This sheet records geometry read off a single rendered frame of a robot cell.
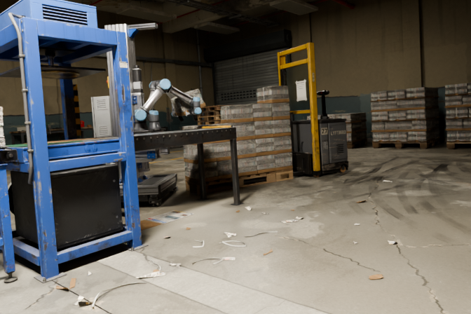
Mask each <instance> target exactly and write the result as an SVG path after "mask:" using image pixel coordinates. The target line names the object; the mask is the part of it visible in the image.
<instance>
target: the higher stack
mask: <svg viewBox="0 0 471 314"><path fill-rule="evenodd" d="M277 99H289V94H288V86H269V87H265V88H258V89H257V101H264V100H277ZM270 104H271V116H272V117H274V116H289V113H290V112H289V103H285V102H272V103H270ZM271 121H272V122H273V124H272V126H273V134H275V133H284V132H291V128H290V123H289V122H290V121H289V120H285V119H279V120H271ZM273 138H274V151H279V150H285V149H291V148H292V145H291V136H289V135H288V136H280V137H273ZM274 158H275V168H280V167H285V166H291V165H292V153H290V152H287V153H277V154H274ZM274 172H275V173H276V181H277V182H279V181H284V180H288V179H293V169H287V170H278V171H274Z"/></svg>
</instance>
